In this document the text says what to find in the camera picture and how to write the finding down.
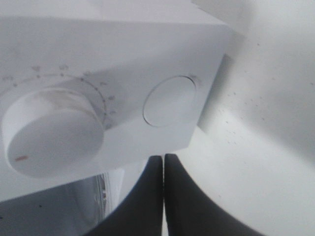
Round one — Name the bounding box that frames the round white door-release button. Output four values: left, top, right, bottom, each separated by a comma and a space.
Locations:
142, 76, 197, 127

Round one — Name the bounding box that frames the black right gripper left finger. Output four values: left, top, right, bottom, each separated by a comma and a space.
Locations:
86, 156, 163, 236

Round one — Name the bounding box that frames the lower white microwave knob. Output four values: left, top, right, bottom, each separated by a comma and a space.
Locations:
0, 87, 104, 178

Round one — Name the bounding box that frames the white microwave oven body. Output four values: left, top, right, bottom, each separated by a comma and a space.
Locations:
0, 17, 231, 199

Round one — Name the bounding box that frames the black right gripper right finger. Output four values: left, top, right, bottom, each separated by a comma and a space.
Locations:
164, 154, 262, 236

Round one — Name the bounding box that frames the white microwave door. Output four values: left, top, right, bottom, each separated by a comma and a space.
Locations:
0, 171, 124, 236

